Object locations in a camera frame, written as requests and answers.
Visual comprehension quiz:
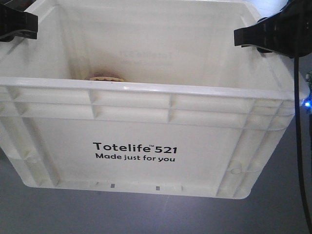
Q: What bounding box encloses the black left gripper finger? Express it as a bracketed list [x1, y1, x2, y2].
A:
[0, 4, 38, 41]

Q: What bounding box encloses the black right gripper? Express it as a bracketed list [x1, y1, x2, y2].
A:
[234, 0, 312, 58]

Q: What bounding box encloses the brown toy football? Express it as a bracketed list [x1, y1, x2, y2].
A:
[85, 71, 125, 82]

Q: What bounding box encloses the white plastic tote box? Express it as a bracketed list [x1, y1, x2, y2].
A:
[0, 0, 294, 199]

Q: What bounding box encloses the green circuit board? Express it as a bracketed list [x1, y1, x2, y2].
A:
[305, 70, 312, 89]

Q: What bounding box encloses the black cable right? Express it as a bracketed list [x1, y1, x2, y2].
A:
[293, 4, 312, 234]

